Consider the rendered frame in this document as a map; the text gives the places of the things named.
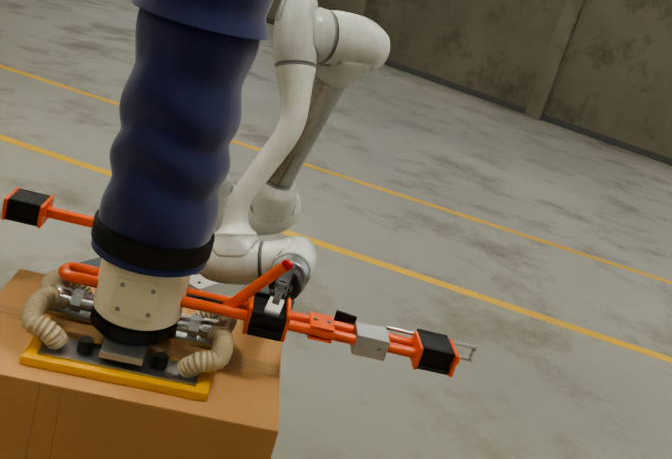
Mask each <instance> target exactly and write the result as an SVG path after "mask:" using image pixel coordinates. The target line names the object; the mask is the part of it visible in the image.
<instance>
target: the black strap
mask: <svg viewBox="0 0 672 459"><path fill-rule="evenodd" d="M91 236H92V239H93V241H94V242H95V243H96V245H97V246H98V247H99V248H101V249H102V250H103V251H105V252H106V253H107V254H109V255H111V256H113V257H115V258H117V259H120V260H122V261H125V262H128V263H130V264H134V265H138V266H141V267H147V268H152V269H160V270H184V269H190V268H195V267H197V266H200V265H202V264H204V263H205V262H207V261H208V260H209V258H210V256H211V252H212V248H213V244H214V240H215V236H214V233H213V234H212V236H211V239H210V241H209V242H207V243H206V244H205V245H204V246H202V247H199V248H192V249H169V248H163V247H159V246H154V245H150V244H146V243H142V242H139V241H137V240H134V239H132V238H129V237H127V236H124V235H122V234H119V233H117V232H115V231H114V230H112V229H111V228H109V227H107V226H106V225H104V224H103V223H102V222H101V221H100V219H99V209H98V210H97V211H96V213H95V215H94V220H93V225H92V230H91Z"/></svg>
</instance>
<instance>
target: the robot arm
mask: <svg viewBox="0 0 672 459"><path fill-rule="evenodd" d="M389 52H390V39H389V37H388V35H387V34H386V32H385V31H384V30H383V29H382V28H381V27H380V26H379V25H378V24H377V23H375V22H374V21H372V20H370V19H368V18H366V17H363V16H360V15H357V14H353V13H349V12H344V11H338V10H327V9H324V8H321V7H318V3H317V0H281V1H280V4H279V6H278V9H277V13H276V17H275V22H274V30H273V54H274V63H275V72H276V77H277V82H278V88H279V94H280V101H281V115H280V119H279V122H278V124H277V127H276V129H275V130H274V132H273V134H272V135H271V137H270V138H269V140H268V141H267V142H266V144H265V145H264V147H263V148H262V149H261V151H260V152H259V153H258V155H257V156H256V158H255V159H254V160H253V162H252V163H251V165H250V166H249V167H248V169H247V170H246V172H245V173H244V174H243V176H242V177H241V179H240V180H239V181H238V183H232V179H231V177H230V176H229V175H227V177H226V179H225V181H224V182H223V184H222V185H221V187H220V188H219V192H218V199H219V213H218V219H217V223H216V226H215V229H214V232H213V233H214V236H215V240H214V244H213V248H212V252H211V256H210V258H209V260H208V261H207V265H206V267H205V268H204V269H203V270H202V271H200V272H198V273H196V274H194V275H197V274H200V275H202V276H203V277H204V278H205V279H208V280H210V281H214V282H218V283H224V284H234V285H249V284H251V283H252V282H254V281H255V280H257V279H258V278H259V277H261V276H262V275H264V274H265V273H267V272H268V271H269V270H271V269H272V268H274V267H275V266H276V265H278V264H279V263H281V262H282V261H283V260H284V259H289V260H291V261H292V264H293V267H292V269H291V270H289V271H287V272H286V273H285V274H283V275H282V276H280V277H279V278H277V279H276V280H275V281H273V282H272V283H270V284H269V285H268V288H269V291H270V292H269V295H272V296H270V298H269V301H268V303H267V305H266V307H265V309H264V313H267V314H272V315H276V316H279V314H280V311H281V309H282V307H283V304H284V301H285V300H283V299H284V298H285V297H286V298H291V300H294V299H295V298H297V297H298V296H299V294H300V293H302V292H303V290H305V287H306V285H307V283H308V281H309V280H310V279H311V278H312V276H313V274H314V272H315V270H316V267H317V250H316V247H315V245H314V244H313V242H312V241H311V240H309V239H308V238H306V237H303V236H292V237H288V238H283V239H279V240H273V241H259V240H258V238H257V236H262V235H273V234H278V233H281V232H284V231H286V230H288V229H290V228H291V227H293V226H294V225H295V224H296V222H297V221H298V219H299V217H300V213H301V199H300V197H299V194H298V193H297V187H296V183H295V181H294V180H295V178H296V176H297V174H298V173H299V171H300V169H301V167H302V165H303V164H304V162H305V160H306V158H307V156H308V155H309V153H310V151H311V149H312V147H313V146H314V144H315V142H316V140H317V138H318V137H319V135H320V133H321V131H322V130H323V128H324V126H325V124H326V122H327V121H328V119H329V117H330V115H331V113H332V112H333V110H334V108H335V106H336V104H337V103H338V101H339V99H340V97H341V95H342V94H343V92H344V90H345V89H347V88H349V87H351V86H353V85H354V84H355V83H356V82H357V81H358V80H360V79H361V78H362V77H363V76H364V75H366V74H367V73H368V72H371V71H374V70H376V69H378V68H379V67H381V66H382V65H383V64H384V63H385V61H386V60H387V58H388V56H389ZM273 296H274V297H273ZM281 298H282V299H281Z"/></svg>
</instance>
